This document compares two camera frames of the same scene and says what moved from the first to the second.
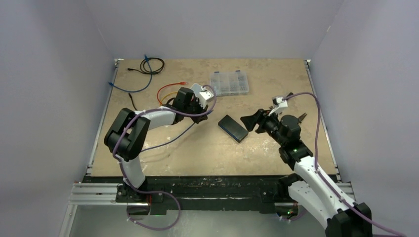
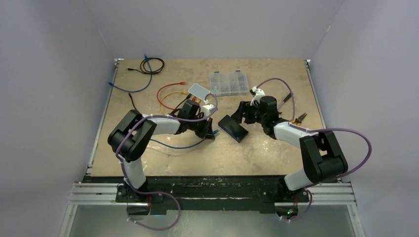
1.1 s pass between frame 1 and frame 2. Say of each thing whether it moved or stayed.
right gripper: moved
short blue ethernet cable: stayed
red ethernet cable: stayed
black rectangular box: stayed
